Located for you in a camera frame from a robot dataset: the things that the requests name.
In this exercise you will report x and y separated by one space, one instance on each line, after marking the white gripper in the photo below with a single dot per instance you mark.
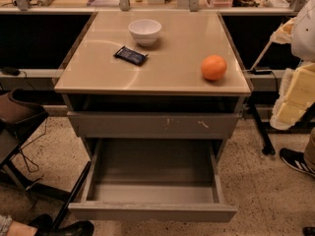
304 36

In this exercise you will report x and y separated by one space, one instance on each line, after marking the white bowl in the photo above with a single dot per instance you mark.
145 32

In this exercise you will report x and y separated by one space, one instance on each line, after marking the open grey middle drawer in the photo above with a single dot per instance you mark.
153 180

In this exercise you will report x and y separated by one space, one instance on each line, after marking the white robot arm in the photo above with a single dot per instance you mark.
303 34

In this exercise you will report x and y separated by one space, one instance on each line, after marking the dark office chair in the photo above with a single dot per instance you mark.
19 119

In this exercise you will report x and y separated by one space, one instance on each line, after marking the white stick with black base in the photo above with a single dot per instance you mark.
260 56

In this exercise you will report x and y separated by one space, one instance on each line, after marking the orange fruit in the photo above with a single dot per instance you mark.
213 67

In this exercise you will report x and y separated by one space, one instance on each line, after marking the black power adapter left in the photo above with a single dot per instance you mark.
10 71

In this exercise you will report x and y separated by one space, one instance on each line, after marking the black and white sneaker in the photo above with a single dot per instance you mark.
295 160

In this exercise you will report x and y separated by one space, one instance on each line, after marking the closed grey top drawer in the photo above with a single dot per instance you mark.
152 125

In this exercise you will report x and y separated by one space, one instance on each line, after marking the black metal table leg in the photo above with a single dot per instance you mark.
268 148

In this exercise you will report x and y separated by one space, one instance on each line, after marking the grey drawer cabinet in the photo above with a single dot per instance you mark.
169 81

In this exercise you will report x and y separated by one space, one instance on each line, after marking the dark blue snack packet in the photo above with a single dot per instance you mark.
130 55

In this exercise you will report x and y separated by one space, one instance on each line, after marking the black power adapter right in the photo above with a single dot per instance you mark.
261 71

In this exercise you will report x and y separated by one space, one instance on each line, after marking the black power adapter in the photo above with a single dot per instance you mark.
261 71
10 71

